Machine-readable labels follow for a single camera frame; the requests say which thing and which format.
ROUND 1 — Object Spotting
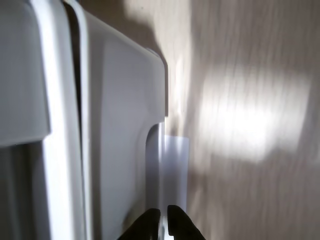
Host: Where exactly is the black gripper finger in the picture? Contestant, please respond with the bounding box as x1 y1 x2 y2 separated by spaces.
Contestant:
166 204 205 240
116 208 162 240

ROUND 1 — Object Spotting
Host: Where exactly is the white closed drawer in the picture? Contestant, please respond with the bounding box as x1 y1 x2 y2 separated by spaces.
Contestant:
0 0 52 148

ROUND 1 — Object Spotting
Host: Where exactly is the white flat plastic piece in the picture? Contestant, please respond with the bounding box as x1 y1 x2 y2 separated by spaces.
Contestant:
159 134 190 240

